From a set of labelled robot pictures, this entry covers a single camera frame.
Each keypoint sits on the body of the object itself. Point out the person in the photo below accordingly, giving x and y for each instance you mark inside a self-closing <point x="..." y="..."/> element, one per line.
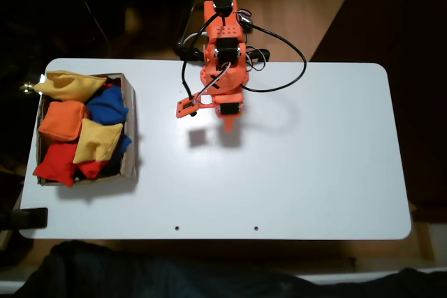
<point x="104" y="273"/>

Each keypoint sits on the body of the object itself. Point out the yellow bean bag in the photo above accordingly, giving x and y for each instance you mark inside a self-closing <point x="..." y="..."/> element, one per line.
<point x="97" y="141"/>
<point x="66" y="85"/>

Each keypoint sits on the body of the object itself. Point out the black plug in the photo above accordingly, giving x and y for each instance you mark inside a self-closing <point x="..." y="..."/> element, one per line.
<point x="260" y="54"/>

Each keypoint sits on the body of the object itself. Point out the blue bean bag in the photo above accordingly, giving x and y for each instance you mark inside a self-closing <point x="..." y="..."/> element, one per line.
<point x="125" y="143"/>
<point x="106" y="106"/>

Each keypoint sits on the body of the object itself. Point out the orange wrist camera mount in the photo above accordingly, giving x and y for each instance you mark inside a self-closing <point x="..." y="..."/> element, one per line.
<point x="185" y="107"/>

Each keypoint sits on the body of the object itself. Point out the orange bean bag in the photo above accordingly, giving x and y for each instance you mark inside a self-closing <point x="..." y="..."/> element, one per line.
<point x="63" y="121"/>

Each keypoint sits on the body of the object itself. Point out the black table clamp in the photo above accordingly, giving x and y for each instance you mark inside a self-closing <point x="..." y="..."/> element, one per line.
<point x="28" y="218"/>

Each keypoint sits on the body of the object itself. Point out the red bean bag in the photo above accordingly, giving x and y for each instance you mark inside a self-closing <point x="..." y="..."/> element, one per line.
<point x="91" y="169"/>
<point x="56" y="167"/>

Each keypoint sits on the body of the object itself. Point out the cardboard box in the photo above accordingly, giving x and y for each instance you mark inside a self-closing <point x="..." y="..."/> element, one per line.
<point x="130" y="120"/>

